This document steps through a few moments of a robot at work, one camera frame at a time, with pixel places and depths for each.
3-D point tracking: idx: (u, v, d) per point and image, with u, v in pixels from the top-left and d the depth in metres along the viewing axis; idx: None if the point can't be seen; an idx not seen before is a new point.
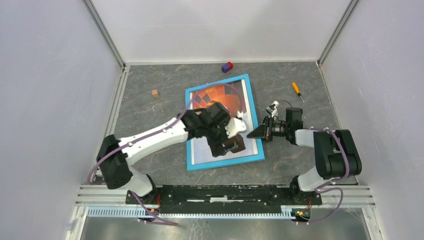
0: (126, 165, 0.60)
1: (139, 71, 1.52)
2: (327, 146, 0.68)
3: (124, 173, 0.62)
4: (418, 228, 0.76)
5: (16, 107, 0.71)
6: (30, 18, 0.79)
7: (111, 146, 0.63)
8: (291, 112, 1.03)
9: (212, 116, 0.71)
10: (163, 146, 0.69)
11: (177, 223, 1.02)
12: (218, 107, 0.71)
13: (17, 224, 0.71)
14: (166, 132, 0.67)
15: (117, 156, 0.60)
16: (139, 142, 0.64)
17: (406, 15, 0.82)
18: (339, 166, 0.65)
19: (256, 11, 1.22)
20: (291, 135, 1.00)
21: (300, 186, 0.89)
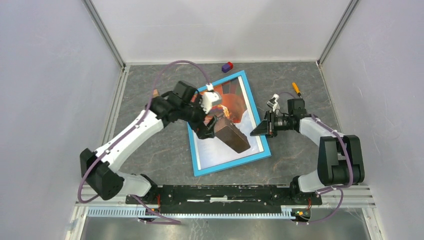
0: (111, 171, 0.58)
1: (139, 71, 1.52)
2: (332, 155, 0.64)
3: (114, 180, 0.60)
4: (418, 228, 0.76)
5: (16, 107, 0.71)
6: (31, 19, 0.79)
7: (88, 161, 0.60)
8: (292, 101, 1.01)
9: (181, 96, 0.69)
10: (142, 141, 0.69)
11: (179, 222, 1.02)
12: (182, 85, 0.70)
13: (17, 224, 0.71)
14: (139, 127, 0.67)
15: (98, 167, 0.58)
16: (115, 146, 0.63)
17: (405, 15, 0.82)
18: (341, 174, 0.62)
19: (256, 11, 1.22)
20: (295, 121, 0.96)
21: (300, 186, 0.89)
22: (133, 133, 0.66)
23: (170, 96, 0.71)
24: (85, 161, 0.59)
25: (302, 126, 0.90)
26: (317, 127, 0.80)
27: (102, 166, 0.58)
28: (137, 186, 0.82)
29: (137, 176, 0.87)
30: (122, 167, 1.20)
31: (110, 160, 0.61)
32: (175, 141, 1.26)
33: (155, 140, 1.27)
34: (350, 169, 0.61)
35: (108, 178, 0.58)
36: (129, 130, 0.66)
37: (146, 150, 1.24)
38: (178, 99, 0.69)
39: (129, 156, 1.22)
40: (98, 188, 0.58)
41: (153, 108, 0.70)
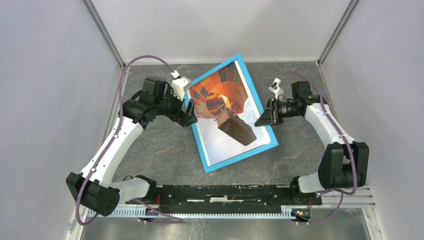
0: (103, 188, 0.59)
1: (139, 71, 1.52)
2: (339, 166, 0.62)
3: (109, 193, 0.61)
4: (418, 228, 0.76)
5: (16, 107, 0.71)
6: (31, 19, 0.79)
7: (77, 185, 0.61)
8: (297, 85, 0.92)
9: (152, 93, 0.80)
10: (126, 149, 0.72)
11: (182, 220, 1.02)
12: (150, 82, 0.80)
13: (17, 224, 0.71)
14: (119, 136, 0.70)
15: (89, 188, 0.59)
16: (100, 162, 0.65)
17: (405, 15, 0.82)
18: (342, 179, 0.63)
19: (256, 11, 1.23)
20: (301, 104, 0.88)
21: (300, 187, 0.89)
22: (115, 144, 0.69)
23: (141, 96, 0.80)
24: (75, 185, 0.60)
25: (308, 113, 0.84)
26: (327, 125, 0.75)
27: (93, 185, 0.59)
28: (135, 187, 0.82)
29: (132, 180, 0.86)
30: (122, 167, 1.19)
31: (100, 178, 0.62)
32: (175, 141, 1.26)
33: (155, 140, 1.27)
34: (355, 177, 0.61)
35: (103, 195, 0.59)
36: (109, 142, 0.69)
37: (146, 150, 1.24)
38: (150, 96, 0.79)
39: (129, 156, 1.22)
40: (97, 206, 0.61)
41: (127, 111, 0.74)
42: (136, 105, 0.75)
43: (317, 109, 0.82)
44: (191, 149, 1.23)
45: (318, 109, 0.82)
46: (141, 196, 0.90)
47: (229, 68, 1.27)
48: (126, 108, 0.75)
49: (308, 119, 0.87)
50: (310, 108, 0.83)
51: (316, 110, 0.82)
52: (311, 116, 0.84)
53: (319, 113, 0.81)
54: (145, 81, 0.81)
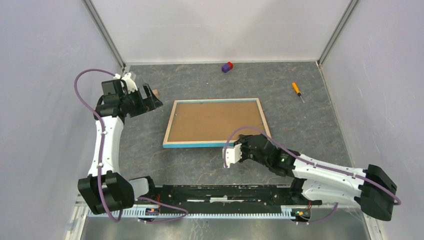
0: (119, 173, 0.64)
1: (139, 71, 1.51)
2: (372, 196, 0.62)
3: (123, 184, 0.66)
4: (419, 226, 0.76)
5: (16, 108, 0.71)
6: (31, 19, 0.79)
7: (91, 183, 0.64)
8: (260, 148, 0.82)
9: (114, 92, 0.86)
10: (120, 140, 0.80)
11: (186, 211, 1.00)
12: (107, 84, 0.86)
13: (16, 225, 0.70)
14: (107, 131, 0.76)
15: (106, 178, 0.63)
16: (103, 156, 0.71)
17: (405, 14, 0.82)
18: (385, 202, 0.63)
19: (256, 11, 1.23)
20: (283, 171, 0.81)
21: (307, 195, 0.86)
22: (108, 139, 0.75)
23: (105, 99, 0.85)
24: (90, 187, 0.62)
25: (298, 174, 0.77)
26: (330, 174, 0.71)
27: (109, 174, 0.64)
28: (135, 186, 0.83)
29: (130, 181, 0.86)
30: (122, 167, 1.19)
31: (110, 169, 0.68)
32: None
33: (155, 141, 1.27)
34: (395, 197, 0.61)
35: (121, 179, 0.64)
36: (102, 140, 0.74)
37: (146, 150, 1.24)
38: (114, 95, 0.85)
39: (129, 156, 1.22)
40: (119, 196, 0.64)
41: (102, 114, 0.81)
42: (107, 108, 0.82)
43: (302, 166, 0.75)
44: (190, 149, 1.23)
45: (303, 165, 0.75)
46: (142, 194, 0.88)
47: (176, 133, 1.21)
48: (100, 113, 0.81)
49: (300, 177, 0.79)
50: (296, 170, 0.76)
51: (304, 168, 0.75)
52: (303, 175, 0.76)
53: (310, 169, 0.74)
54: (102, 85, 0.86)
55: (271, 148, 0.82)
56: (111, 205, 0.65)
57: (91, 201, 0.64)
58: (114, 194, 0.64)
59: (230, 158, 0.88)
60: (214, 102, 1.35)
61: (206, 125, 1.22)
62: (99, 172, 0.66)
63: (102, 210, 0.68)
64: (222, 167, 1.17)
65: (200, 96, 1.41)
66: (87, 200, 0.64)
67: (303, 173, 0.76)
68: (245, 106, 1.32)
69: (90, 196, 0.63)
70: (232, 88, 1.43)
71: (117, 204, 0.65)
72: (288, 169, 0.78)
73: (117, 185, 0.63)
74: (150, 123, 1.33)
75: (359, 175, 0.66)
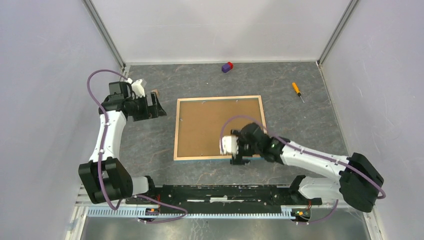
0: (119, 160, 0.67)
1: (139, 71, 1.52)
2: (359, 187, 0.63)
3: (122, 173, 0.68)
4: (418, 227, 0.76)
5: (16, 108, 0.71)
6: (31, 19, 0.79)
7: (92, 169, 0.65)
8: (249, 134, 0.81)
9: (120, 91, 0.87)
10: (121, 133, 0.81)
11: (186, 210, 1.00)
12: (114, 84, 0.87)
13: (16, 225, 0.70)
14: (110, 123, 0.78)
15: (106, 164, 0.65)
16: (105, 145, 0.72)
17: (405, 15, 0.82)
18: (372, 193, 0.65)
19: (256, 12, 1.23)
20: (272, 156, 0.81)
21: (306, 194, 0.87)
22: (111, 131, 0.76)
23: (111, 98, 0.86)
24: (90, 173, 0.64)
25: (285, 161, 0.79)
26: (310, 160, 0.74)
27: (109, 160, 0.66)
28: (133, 181, 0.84)
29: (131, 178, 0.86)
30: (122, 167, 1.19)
31: (109, 153, 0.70)
32: None
33: (155, 141, 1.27)
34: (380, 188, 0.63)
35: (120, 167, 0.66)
36: (104, 130, 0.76)
37: (146, 150, 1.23)
38: (120, 94, 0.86)
39: (129, 156, 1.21)
40: (118, 185, 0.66)
41: (106, 109, 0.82)
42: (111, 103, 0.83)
43: (290, 152, 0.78)
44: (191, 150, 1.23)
45: (291, 151, 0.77)
46: (143, 192, 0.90)
47: (182, 142, 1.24)
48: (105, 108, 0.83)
49: (289, 164, 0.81)
50: (284, 155, 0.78)
51: (291, 154, 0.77)
52: (292, 162, 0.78)
53: (297, 155, 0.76)
54: (109, 85, 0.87)
55: (261, 135, 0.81)
56: (110, 193, 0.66)
57: (91, 188, 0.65)
58: (113, 180, 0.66)
59: (227, 145, 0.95)
60: (214, 100, 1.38)
61: (207, 128, 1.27)
62: (99, 157, 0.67)
63: (102, 200, 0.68)
64: (222, 167, 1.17)
65: (200, 96, 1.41)
66: (87, 187, 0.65)
67: (291, 159, 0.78)
68: (246, 106, 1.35)
69: (90, 182, 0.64)
70: (232, 88, 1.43)
71: (116, 192, 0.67)
72: (277, 154, 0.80)
73: (117, 171, 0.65)
74: (150, 123, 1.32)
75: (341, 162, 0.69)
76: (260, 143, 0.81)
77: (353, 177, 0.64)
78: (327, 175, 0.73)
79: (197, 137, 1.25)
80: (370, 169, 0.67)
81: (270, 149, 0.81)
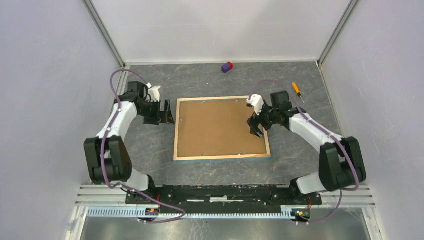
0: (122, 139, 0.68)
1: (139, 71, 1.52)
2: (334, 163, 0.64)
3: (124, 153, 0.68)
4: (418, 227, 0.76)
5: (15, 108, 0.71)
6: (31, 19, 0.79)
7: (95, 144, 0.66)
8: (275, 95, 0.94)
9: (136, 89, 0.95)
10: (128, 123, 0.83)
11: (184, 211, 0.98)
12: (132, 82, 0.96)
13: (16, 225, 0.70)
14: (121, 111, 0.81)
15: (110, 140, 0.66)
16: (113, 126, 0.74)
17: (406, 15, 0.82)
18: (346, 178, 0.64)
19: (256, 12, 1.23)
20: (284, 118, 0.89)
21: (302, 189, 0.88)
22: (120, 115, 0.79)
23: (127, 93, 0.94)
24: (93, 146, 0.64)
25: (293, 126, 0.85)
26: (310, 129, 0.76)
27: (113, 137, 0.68)
28: (135, 173, 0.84)
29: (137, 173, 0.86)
30: None
31: (115, 131, 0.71)
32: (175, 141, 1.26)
33: (155, 141, 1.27)
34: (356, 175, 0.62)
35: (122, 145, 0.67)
36: (115, 114, 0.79)
37: (146, 150, 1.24)
38: (136, 91, 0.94)
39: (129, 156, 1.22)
40: (117, 163, 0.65)
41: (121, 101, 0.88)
42: (127, 96, 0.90)
43: (298, 118, 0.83)
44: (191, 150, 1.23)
45: (300, 118, 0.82)
46: (143, 190, 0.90)
47: (182, 142, 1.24)
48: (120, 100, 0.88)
49: (294, 131, 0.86)
50: (292, 118, 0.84)
51: (299, 120, 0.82)
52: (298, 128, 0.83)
53: (302, 121, 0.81)
54: (127, 84, 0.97)
55: (284, 99, 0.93)
56: (109, 172, 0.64)
57: (91, 162, 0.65)
58: (113, 158, 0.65)
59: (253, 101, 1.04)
60: (214, 100, 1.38)
61: (207, 128, 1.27)
62: (104, 134, 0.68)
63: (100, 180, 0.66)
64: (222, 167, 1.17)
65: (200, 96, 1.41)
66: (88, 162, 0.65)
67: (297, 124, 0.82)
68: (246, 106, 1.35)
69: (92, 156, 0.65)
70: (232, 88, 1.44)
71: (116, 173, 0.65)
72: (287, 118, 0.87)
73: (119, 148, 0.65)
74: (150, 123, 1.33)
75: (333, 135, 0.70)
76: (281, 107, 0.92)
77: (334, 149, 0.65)
78: (316, 147, 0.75)
79: (197, 137, 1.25)
80: (357, 156, 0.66)
81: (284, 112, 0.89)
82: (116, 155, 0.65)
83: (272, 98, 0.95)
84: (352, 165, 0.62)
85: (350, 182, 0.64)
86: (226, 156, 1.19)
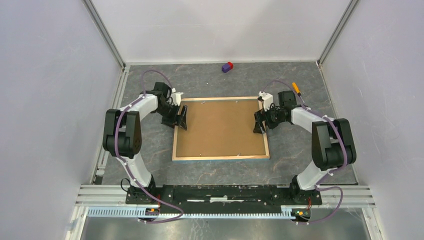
0: (139, 115, 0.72)
1: (139, 71, 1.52)
2: (324, 140, 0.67)
3: (137, 130, 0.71)
4: (418, 227, 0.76)
5: (15, 107, 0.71)
6: (31, 20, 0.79)
7: (115, 116, 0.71)
8: (282, 93, 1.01)
9: (161, 89, 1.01)
10: (148, 110, 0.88)
11: (182, 211, 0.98)
12: (159, 83, 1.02)
13: (16, 225, 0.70)
14: (144, 98, 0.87)
15: (128, 114, 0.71)
16: (134, 107, 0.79)
17: (406, 15, 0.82)
18: (335, 157, 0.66)
19: (256, 12, 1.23)
20: (287, 112, 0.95)
21: (300, 184, 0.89)
22: (143, 100, 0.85)
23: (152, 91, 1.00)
24: (113, 114, 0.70)
25: (293, 117, 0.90)
26: (308, 115, 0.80)
27: (132, 111, 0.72)
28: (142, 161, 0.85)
29: (144, 167, 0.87)
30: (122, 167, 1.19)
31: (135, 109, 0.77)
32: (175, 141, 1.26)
33: (156, 141, 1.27)
34: (344, 151, 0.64)
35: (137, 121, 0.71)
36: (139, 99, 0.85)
37: (146, 150, 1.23)
38: (160, 90, 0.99)
39: None
40: (128, 136, 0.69)
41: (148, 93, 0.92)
42: (153, 92, 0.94)
43: (299, 109, 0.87)
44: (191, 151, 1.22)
45: (300, 110, 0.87)
46: (144, 186, 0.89)
47: (183, 142, 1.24)
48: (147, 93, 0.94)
49: (295, 122, 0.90)
50: (294, 110, 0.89)
51: (299, 111, 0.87)
52: (298, 119, 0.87)
53: (301, 111, 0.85)
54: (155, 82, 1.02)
55: (290, 98, 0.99)
56: (120, 143, 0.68)
57: (106, 130, 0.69)
58: (127, 130, 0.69)
59: (264, 96, 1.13)
60: (214, 101, 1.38)
61: (207, 129, 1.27)
62: (125, 108, 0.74)
63: (110, 148, 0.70)
64: (222, 167, 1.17)
65: (200, 96, 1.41)
66: (105, 130, 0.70)
67: (297, 115, 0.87)
68: (246, 106, 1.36)
69: (109, 123, 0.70)
70: (232, 88, 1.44)
71: (125, 144, 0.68)
72: (290, 111, 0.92)
73: (134, 121, 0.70)
74: (150, 123, 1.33)
75: (325, 117, 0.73)
76: (286, 104, 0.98)
77: (325, 126, 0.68)
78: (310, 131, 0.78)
79: (198, 137, 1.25)
80: (348, 135, 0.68)
81: (288, 106, 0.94)
82: (130, 129, 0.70)
83: (279, 97, 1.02)
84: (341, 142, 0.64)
85: (340, 161, 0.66)
86: (225, 156, 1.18)
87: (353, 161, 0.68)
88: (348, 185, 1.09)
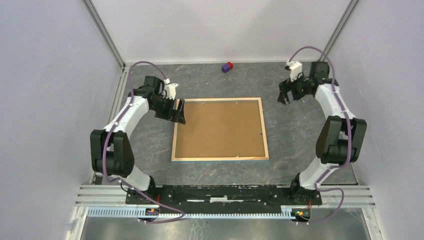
0: (126, 136, 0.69)
1: (139, 71, 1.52)
2: (334, 134, 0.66)
3: (126, 151, 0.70)
4: (417, 227, 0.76)
5: (15, 107, 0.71)
6: (31, 19, 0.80)
7: (101, 137, 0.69)
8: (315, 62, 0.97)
9: (151, 84, 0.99)
10: (137, 118, 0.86)
11: (182, 210, 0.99)
12: (150, 77, 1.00)
13: (16, 224, 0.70)
14: (132, 106, 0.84)
15: (115, 136, 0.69)
16: (122, 121, 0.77)
17: (406, 15, 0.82)
18: (337, 151, 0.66)
19: (256, 12, 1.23)
20: (313, 84, 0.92)
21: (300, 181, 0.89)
22: (130, 112, 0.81)
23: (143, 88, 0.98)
24: (98, 139, 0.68)
25: (318, 93, 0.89)
26: (332, 102, 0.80)
27: (118, 133, 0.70)
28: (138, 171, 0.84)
29: (141, 175, 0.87)
30: None
31: (122, 127, 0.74)
32: None
33: (156, 141, 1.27)
34: (349, 150, 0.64)
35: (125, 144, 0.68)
36: (126, 108, 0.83)
37: (146, 150, 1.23)
38: (151, 86, 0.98)
39: None
40: (118, 160, 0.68)
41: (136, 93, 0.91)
42: (142, 91, 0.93)
43: (326, 90, 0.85)
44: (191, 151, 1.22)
45: (329, 89, 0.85)
46: (142, 190, 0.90)
47: (182, 142, 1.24)
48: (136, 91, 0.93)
49: (317, 99, 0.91)
50: (320, 86, 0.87)
51: (327, 90, 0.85)
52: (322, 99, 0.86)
53: (328, 92, 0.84)
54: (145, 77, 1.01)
55: (321, 69, 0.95)
56: (110, 165, 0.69)
57: (94, 153, 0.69)
58: (116, 154, 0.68)
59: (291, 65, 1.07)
60: (215, 101, 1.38)
61: (207, 129, 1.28)
62: (111, 128, 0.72)
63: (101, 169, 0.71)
64: (222, 167, 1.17)
65: (200, 96, 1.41)
66: (92, 154, 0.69)
67: (322, 95, 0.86)
68: (246, 107, 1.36)
69: (96, 147, 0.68)
70: (232, 88, 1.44)
71: (115, 167, 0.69)
72: (317, 84, 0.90)
73: (122, 145, 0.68)
74: (150, 123, 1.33)
75: (346, 111, 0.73)
76: (316, 75, 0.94)
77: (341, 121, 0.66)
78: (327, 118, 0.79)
79: (198, 137, 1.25)
80: (358, 138, 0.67)
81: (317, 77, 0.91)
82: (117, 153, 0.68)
83: (311, 66, 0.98)
84: (350, 140, 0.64)
85: (340, 157, 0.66)
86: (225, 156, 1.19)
87: (352, 160, 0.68)
88: (349, 185, 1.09)
